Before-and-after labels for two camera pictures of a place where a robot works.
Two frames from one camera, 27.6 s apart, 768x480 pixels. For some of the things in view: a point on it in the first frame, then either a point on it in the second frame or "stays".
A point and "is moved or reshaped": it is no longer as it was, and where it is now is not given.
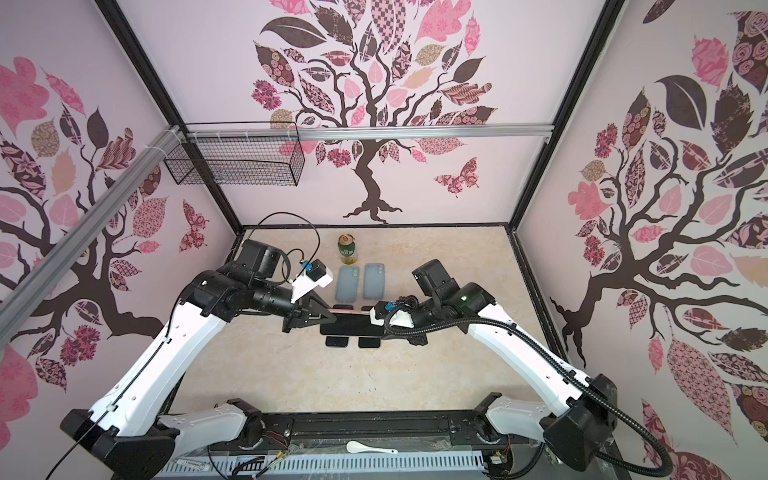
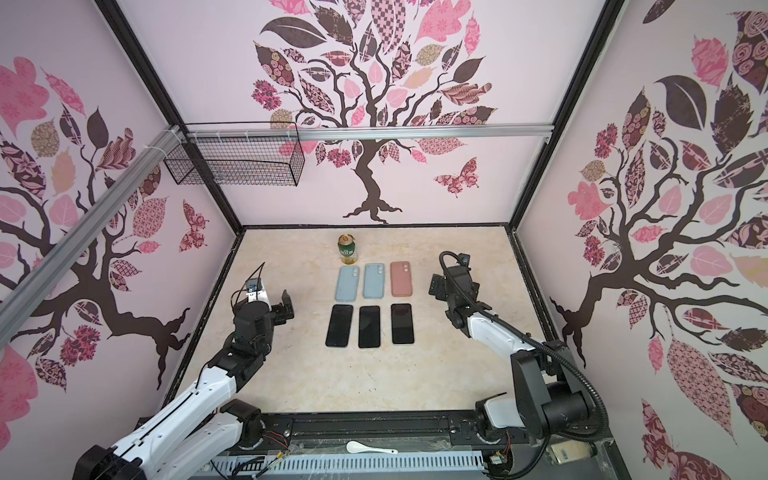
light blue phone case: [347, 284] stays
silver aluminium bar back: [368, 132] stays
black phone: [355, 324] is moved or reshaped
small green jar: [346, 248] stays
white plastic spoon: [357, 447] stays
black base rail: [431, 430] stays
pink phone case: [347, 310] -> [401, 279]
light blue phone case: [374, 281] stays
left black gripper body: [297, 316] -> [279, 316]
